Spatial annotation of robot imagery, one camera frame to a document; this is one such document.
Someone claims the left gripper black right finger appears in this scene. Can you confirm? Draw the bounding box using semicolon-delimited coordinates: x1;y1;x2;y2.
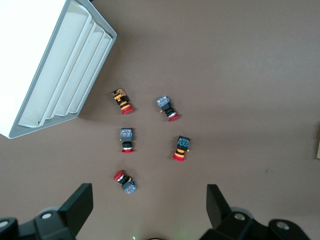
199;184;311;240

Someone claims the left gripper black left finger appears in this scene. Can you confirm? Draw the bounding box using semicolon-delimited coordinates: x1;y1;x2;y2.
17;183;95;240

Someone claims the orange-ringed button green contact block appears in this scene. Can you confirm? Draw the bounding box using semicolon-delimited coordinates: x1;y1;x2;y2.
172;135;193;163

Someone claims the orange-bodied red emergency stop button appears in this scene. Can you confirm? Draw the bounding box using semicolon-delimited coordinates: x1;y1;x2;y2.
110;88;134;116

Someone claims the white divided plastic tray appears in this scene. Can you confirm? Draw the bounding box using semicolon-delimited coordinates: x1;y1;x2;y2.
0;0;118;140

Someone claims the green load switch yellow base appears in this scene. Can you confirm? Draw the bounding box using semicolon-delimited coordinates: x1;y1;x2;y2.
313;121;320;160

